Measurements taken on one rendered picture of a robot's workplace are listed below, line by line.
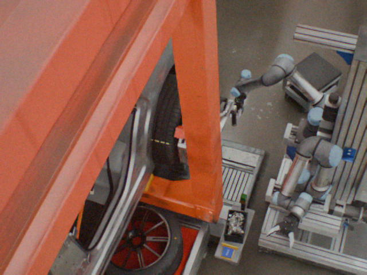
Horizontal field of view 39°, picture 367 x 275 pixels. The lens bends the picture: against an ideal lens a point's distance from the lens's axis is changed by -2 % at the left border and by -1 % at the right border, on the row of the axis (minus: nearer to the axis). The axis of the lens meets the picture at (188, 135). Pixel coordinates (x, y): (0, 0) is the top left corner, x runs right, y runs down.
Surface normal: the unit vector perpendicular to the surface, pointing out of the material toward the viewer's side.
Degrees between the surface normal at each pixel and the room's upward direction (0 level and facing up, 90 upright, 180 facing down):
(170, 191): 36
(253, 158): 0
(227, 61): 0
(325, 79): 0
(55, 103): 90
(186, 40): 90
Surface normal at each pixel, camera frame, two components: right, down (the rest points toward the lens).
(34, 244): -0.07, -0.57
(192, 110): -0.34, 0.79
